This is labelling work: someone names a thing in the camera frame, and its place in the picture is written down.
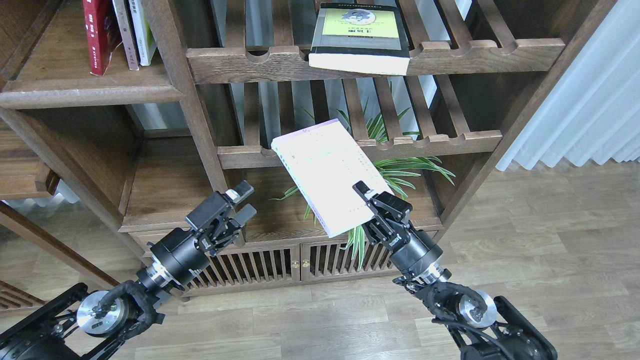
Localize white green upright book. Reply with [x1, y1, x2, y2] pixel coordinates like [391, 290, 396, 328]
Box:
[128, 0, 157, 66]

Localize green spider plant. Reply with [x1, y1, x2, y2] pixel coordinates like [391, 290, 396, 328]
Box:
[272, 97, 457, 271]

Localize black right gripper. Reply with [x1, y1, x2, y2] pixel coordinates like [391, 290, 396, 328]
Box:
[352, 180, 444, 283]

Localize dark wooden bookshelf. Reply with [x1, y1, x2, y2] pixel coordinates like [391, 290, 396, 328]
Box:
[0, 0, 618, 304]

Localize white pleated curtain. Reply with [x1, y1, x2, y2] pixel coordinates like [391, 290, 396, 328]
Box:
[496, 0, 640, 171]

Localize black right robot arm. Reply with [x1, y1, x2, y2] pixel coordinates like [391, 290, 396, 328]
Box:
[353, 181, 558, 360]

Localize yellow and black thick book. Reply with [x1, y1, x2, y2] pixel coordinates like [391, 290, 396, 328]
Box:
[308, 2, 410, 76]

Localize pale lilac white book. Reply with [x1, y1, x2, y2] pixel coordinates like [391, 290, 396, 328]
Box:
[270, 118, 393, 239]

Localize red rescue guide book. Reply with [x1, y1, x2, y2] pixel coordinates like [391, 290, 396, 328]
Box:
[82, 0, 122, 76]

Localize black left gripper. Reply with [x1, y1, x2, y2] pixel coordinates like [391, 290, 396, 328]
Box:
[137, 181, 258, 297]

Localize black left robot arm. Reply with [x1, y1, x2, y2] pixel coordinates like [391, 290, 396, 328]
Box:
[1, 180, 256, 360]

